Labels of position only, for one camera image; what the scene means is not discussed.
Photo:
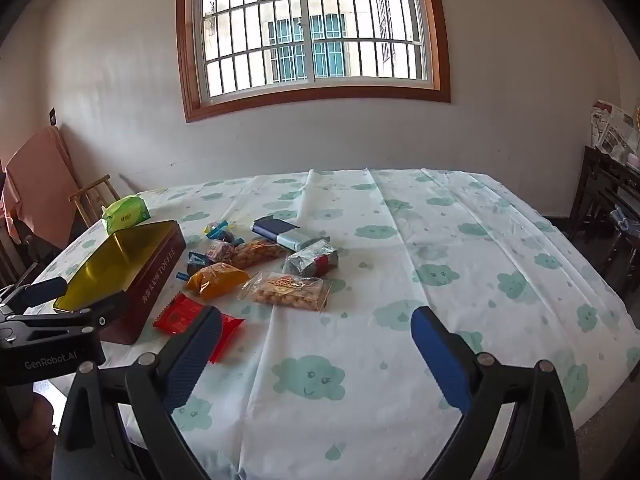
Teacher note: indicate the green tissue pack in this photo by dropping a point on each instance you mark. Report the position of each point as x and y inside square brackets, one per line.
[125, 212]

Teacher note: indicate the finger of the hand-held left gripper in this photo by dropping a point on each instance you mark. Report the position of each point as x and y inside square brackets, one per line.
[100, 307]
[42, 291]

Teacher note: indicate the stack of newspapers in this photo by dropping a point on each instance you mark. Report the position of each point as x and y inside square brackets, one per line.
[615, 130]

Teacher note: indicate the clear bag of fried snacks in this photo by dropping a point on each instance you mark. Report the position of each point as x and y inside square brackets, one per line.
[257, 254]

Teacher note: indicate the red tin box gold inside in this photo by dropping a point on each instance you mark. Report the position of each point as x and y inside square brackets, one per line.
[150, 280]

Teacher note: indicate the red snack packet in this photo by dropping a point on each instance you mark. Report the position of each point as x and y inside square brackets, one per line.
[175, 317]

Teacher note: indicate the red print biscuit packet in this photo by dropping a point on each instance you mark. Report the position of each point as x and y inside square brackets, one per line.
[220, 251]

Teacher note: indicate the yellow edged clear snack packet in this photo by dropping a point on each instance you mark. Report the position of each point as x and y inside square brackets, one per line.
[232, 238]

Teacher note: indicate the black wall plate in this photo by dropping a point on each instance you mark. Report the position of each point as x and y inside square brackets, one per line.
[52, 116]

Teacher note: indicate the blue candy packet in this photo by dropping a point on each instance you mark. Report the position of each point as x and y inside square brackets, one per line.
[218, 230]
[197, 260]

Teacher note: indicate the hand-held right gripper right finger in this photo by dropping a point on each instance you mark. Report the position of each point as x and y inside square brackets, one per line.
[442, 360]

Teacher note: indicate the orange snack packet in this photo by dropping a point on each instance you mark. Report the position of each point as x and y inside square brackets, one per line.
[217, 280]

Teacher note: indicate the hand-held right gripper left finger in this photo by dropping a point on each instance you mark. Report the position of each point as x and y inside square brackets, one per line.
[192, 355]

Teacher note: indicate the cloud print tablecloth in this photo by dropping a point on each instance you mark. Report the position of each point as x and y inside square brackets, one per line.
[400, 270]

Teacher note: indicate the dark wooden cabinet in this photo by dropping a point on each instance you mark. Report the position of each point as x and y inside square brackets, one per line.
[595, 185]

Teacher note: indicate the grey foil snack packet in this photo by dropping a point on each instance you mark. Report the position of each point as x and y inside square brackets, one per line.
[307, 260]

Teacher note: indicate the wooden frame window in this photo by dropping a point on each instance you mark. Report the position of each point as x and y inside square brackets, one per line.
[250, 35]

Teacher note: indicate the wooden chair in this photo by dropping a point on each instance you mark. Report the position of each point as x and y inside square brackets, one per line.
[92, 192]

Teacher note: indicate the navy and pale blue packet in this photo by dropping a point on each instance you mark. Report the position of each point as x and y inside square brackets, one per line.
[272, 227]

